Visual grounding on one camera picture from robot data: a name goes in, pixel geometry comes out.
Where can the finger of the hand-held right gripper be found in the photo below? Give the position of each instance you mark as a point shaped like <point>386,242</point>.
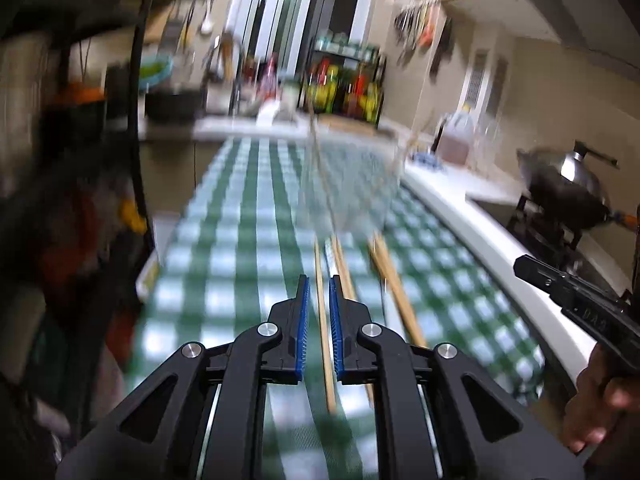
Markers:
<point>542,275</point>

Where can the person's right hand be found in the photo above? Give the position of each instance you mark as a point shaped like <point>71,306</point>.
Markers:
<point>595,405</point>

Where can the blue cloth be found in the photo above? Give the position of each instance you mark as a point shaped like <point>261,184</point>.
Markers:
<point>426,160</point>

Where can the black gas stove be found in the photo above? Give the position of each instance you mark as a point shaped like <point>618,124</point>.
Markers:
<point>545,235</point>

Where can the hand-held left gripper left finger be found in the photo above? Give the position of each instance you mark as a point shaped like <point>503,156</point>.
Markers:
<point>301,335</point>

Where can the clear plastic bag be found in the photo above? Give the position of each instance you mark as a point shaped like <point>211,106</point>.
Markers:
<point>489,145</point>

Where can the yellow plastic item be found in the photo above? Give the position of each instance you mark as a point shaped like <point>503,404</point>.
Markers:
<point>132,215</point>

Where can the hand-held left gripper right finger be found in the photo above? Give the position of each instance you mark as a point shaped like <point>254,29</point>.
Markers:
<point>336,340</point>

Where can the black spice rack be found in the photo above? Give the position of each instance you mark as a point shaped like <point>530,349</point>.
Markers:
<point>382,85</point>

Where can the clear plastic container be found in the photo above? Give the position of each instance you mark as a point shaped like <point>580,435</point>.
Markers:
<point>360,185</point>

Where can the plastic oil jug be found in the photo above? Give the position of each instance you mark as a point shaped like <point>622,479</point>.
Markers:
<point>455,140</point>

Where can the long wooden chopstick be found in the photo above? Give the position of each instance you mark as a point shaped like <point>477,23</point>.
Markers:
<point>320,170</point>
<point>342,265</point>
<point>389,287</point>
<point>322,320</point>
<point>400,285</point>

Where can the chrome sink faucet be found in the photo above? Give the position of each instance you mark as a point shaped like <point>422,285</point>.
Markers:
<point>220,67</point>

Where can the row of condiment bottles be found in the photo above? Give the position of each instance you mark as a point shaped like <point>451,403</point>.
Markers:
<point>345,92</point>

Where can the orange item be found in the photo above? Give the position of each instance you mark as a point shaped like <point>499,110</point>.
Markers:
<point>80,94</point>

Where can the green checked tablecloth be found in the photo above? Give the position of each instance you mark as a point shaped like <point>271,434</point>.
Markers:
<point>225,260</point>

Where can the hanging kitchen utensils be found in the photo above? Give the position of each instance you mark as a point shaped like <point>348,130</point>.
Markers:
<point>422,30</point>

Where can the white vented wall panel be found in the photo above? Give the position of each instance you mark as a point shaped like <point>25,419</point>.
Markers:
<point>482,85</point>

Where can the steel wok lid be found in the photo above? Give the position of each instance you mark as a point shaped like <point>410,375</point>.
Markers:
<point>580,162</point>

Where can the hanging ladle and spatulas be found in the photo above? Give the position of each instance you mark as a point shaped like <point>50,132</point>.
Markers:
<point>187,25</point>

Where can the black wok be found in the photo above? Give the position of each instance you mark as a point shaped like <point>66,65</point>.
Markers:
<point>565,195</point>

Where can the black shelf rack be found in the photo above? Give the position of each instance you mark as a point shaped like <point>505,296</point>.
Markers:
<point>137,110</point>

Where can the black pot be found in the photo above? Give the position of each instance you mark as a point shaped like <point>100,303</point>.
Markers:
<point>172,105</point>

